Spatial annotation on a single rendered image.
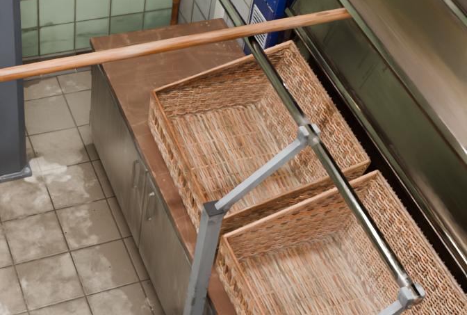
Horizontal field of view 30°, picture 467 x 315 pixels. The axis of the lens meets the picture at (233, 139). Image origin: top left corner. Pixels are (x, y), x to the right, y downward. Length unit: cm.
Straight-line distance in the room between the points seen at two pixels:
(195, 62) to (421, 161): 106
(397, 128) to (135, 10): 169
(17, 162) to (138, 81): 66
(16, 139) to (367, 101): 139
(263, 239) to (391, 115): 50
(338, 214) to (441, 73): 61
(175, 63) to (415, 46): 112
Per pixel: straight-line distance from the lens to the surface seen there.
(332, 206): 252
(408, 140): 239
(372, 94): 250
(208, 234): 220
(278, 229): 248
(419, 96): 213
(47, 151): 355
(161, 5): 383
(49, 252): 323
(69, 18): 372
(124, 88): 297
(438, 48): 219
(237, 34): 226
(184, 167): 257
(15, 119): 323
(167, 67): 306
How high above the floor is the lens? 260
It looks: 45 degrees down
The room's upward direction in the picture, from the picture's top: 12 degrees clockwise
